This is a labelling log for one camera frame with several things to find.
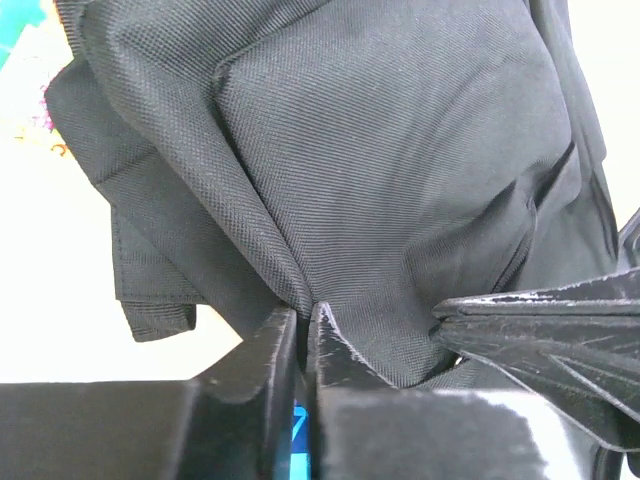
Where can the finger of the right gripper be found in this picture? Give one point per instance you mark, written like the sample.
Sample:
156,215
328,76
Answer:
583,367
609,302

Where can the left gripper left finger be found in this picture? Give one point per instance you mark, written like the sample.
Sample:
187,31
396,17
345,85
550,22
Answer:
233,421

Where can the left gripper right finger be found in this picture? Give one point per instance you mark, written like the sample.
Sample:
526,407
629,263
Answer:
363,428

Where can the black student backpack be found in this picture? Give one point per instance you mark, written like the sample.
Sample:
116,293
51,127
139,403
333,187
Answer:
378,156

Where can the green Treehouse book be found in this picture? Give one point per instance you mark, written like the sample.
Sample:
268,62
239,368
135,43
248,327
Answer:
34,49

